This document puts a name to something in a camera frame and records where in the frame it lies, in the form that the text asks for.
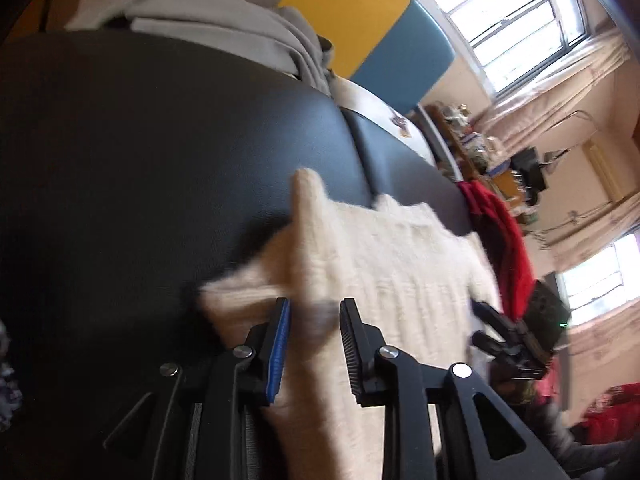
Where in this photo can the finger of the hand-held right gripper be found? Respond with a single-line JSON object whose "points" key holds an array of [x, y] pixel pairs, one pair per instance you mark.
{"points": [[487, 344], [492, 316]]}

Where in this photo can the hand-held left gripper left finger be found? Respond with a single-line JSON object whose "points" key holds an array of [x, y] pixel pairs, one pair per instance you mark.
{"points": [[279, 350]]}

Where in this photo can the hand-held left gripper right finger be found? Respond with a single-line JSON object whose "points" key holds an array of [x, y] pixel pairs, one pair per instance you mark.
{"points": [[352, 355]]}

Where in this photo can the cream knit sweater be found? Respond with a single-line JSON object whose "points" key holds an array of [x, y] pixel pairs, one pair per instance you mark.
{"points": [[390, 270]]}

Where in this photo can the person's right forearm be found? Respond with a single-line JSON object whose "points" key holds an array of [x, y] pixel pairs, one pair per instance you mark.
{"points": [[570, 435]]}

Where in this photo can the person's right hand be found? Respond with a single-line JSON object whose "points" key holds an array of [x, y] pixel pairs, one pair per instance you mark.
{"points": [[515, 391]]}

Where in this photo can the small bright window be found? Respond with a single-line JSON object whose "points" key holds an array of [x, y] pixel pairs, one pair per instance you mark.
{"points": [[600, 280]]}

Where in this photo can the red cloth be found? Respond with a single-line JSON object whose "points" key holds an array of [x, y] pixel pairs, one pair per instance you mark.
{"points": [[505, 235]]}

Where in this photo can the red blanket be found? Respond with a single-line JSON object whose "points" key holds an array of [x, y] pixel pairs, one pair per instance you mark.
{"points": [[612, 412]]}

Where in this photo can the black monitor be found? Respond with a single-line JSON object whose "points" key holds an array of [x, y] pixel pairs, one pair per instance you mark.
{"points": [[529, 166]]}

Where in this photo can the cluttered wooden shelf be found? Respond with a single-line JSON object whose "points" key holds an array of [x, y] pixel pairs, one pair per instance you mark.
{"points": [[480, 155]]}

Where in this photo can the black leather bed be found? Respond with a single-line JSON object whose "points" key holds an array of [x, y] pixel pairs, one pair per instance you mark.
{"points": [[125, 160]]}

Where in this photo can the large bright window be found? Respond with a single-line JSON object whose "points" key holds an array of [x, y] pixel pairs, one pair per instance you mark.
{"points": [[520, 15]]}

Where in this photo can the yellow and blue cushion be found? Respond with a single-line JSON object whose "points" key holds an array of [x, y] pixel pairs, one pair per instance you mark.
{"points": [[360, 15]]}

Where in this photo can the light grey folded garment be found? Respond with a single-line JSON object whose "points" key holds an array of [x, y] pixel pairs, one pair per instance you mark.
{"points": [[120, 5]]}

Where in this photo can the cream wall heater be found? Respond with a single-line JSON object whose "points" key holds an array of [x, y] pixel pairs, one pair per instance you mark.
{"points": [[605, 170]]}

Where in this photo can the grey metal rail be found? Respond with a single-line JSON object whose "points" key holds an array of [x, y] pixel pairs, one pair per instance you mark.
{"points": [[442, 147]]}

